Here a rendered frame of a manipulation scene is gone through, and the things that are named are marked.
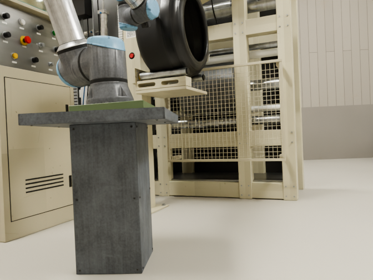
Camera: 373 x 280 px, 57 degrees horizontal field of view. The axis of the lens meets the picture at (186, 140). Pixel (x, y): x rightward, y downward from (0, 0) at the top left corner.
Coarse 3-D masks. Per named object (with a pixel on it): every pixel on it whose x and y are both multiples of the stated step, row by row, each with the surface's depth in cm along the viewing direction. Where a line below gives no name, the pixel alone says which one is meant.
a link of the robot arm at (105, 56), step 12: (96, 36) 133; (108, 36) 134; (84, 48) 142; (96, 48) 133; (108, 48) 133; (120, 48) 136; (84, 60) 137; (96, 60) 133; (108, 60) 133; (120, 60) 136; (84, 72) 140; (96, 72) 133; (108, 72) 133; (120, 72) 135
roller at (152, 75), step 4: (180, 68) 214; (184, 68) 212; (188, 68) 213; (148, 72) 223; (152, 72) 221; (156, 72) 220; (160, 72) 218; (164, 72) 217; (168, 72) 216; (172, 72) 215; (176, 72) 214; (180, 72) 213; (184, 72) 212; (188, 72) 213; (140, 76) 224; (144, 76) 223; (148, 76) 222; (152, 76) 221; (156, 76) 220; (160, 76) 219; (164, 76) 218; (168, 76) 218; (172, 76) 217
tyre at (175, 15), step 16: (160, 0) 204; (176, 0) 203; (192, 0) 240; (160, 16) 202; (176, 16) 201; (192, 16) 250; (144, 32) 207; (160, 32) 203; (176, 32) 202; (192, 32) 256; (144, 48) 211; (160, 48) 208; (176, 48) 206; (192, 48) 256; (208, 48) 247; (160, 64) 216; (176, 64) 213; (192, 64) 218
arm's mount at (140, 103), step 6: (114, 102) 130; (120, 102) 130; (126, 102) 130; (132, 102) 129; (138, 102) 129; (144, 102) 132; (72, 108) 131; (78, 108) 131; (84, 108) 131; (90, 108) 130; (96, 108) 130; (102, 108) 130; (108, 108) 130; (114, 108) 130; (120, 108) 130
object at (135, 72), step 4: (132, 68) 222; (136, 68) 223; (132, 72) 222; (136, 72) 223; (140, 72) 227; (144, 72) 233; (132, 76) 222; (136, 76) 223; (132, 80) 222; (136, 80) 223; (140, 80) 227; (144, 80) 232; (152, 84) 242
